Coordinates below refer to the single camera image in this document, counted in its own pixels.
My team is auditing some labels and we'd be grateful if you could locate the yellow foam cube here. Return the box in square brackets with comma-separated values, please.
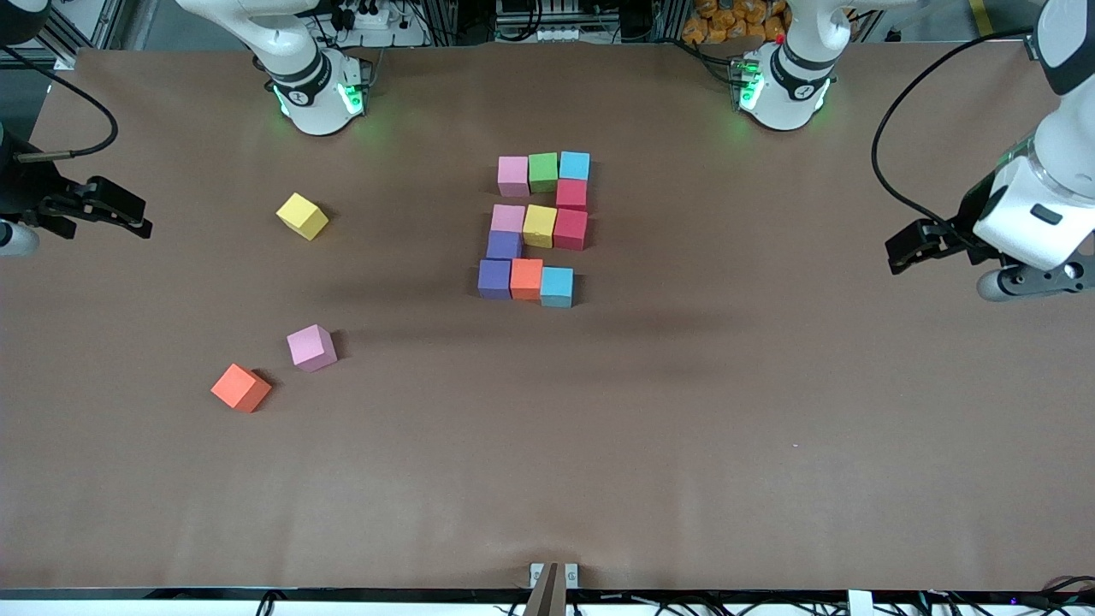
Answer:
[275, 192, 330, 241]
[523, 204, 559, 249]

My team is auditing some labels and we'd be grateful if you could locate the orange foam cube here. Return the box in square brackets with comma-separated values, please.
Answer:
[510, 258, 546, 301]
[210, 364, 273, 414]

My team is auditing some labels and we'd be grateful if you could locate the pile of orange objects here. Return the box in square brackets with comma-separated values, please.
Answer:
[682, 0, 788, 45]

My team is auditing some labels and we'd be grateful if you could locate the brown paper table cover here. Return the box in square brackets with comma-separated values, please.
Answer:
[0, 41, 1095, 593]

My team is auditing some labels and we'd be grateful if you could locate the grey equipment box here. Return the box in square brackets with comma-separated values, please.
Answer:
[496, 0, 619, 44]

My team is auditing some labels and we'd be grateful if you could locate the brown pointed pole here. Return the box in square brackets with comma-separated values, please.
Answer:
[523, 562, 568, 616]

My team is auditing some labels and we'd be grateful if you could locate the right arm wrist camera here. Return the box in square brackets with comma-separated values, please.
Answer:
[0, 221, 41, 258]

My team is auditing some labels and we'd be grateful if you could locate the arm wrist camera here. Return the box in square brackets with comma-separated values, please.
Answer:
[0, 221, 41, 258]
[977, 261, 1095, 302]

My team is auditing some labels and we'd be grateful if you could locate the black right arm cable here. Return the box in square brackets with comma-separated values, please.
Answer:
[0, 47, 119, 163]

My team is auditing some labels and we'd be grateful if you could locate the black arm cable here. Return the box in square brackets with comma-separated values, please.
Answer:
[871, 28, 1040, 245]
[0, 47, 119, 163]

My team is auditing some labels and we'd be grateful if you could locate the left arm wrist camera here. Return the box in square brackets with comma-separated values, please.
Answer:
[977, 261, 1095, 302]

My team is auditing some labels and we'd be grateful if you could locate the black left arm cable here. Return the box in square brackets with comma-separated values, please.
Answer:
[871, 28, 1040, 245]

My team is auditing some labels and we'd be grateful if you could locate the black cable bundle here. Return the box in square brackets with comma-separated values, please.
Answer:
[1037, 575, 1095, 611]

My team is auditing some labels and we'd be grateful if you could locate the black table edge rail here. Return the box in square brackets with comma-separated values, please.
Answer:
[0, 587, 1095, 601]

